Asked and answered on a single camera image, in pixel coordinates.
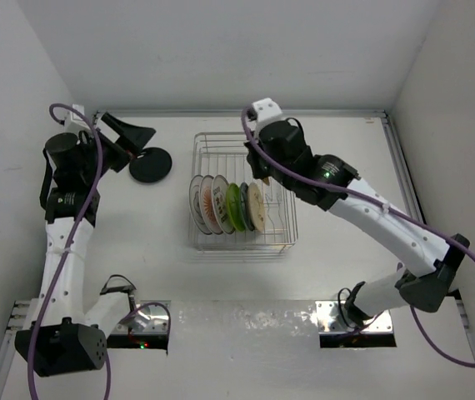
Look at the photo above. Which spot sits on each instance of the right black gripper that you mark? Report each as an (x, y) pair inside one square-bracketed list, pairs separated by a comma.
[(256, 171)]

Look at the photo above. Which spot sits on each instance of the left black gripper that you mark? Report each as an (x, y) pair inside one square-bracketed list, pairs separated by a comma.
[(132, 139)]

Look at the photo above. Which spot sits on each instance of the black plate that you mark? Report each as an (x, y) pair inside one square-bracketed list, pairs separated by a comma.
[(152, 165)]

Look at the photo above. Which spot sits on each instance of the beige cream plate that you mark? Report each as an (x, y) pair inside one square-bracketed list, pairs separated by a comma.
[(256, 208)]

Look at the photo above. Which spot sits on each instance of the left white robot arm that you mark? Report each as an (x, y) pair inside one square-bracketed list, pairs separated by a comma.
[(63, 337)]

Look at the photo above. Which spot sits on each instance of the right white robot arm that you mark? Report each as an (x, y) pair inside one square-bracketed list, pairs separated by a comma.
[(327, 182)]

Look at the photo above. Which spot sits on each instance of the dark grey blue plate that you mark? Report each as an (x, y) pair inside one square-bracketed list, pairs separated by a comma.
[(244, 206)]

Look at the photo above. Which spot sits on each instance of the green plate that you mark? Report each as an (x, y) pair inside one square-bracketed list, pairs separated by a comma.
[(234, 207)]

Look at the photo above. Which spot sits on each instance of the white plate colourful print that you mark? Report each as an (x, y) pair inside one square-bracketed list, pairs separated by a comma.
[(220, 186)]

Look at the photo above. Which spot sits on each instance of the white plate dark pattern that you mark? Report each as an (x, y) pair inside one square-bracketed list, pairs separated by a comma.
[(194, 204)]

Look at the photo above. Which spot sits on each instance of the white plate orange flower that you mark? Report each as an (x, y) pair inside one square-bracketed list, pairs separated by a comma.
[(206, 205)]

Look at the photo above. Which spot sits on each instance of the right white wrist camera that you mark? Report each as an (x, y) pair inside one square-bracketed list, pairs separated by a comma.
[(266, 111)]

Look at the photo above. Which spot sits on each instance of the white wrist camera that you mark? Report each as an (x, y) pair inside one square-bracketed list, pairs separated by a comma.
[(75, 114), (266, 111)]

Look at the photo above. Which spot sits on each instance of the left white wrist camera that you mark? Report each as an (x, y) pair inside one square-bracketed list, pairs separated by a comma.
[(75, 114)]

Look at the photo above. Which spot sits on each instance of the metal wire dish rack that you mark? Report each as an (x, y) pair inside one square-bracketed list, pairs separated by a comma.
[(224, 153)]

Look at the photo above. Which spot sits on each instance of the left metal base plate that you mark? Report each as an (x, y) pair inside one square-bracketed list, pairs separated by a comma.
[(151, 317)]

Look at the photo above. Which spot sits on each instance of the metal base plate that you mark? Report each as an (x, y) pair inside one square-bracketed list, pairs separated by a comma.
[(151, 317), (330, 323)]

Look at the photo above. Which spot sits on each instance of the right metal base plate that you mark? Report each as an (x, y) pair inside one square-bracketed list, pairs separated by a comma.
[(330, 323)]

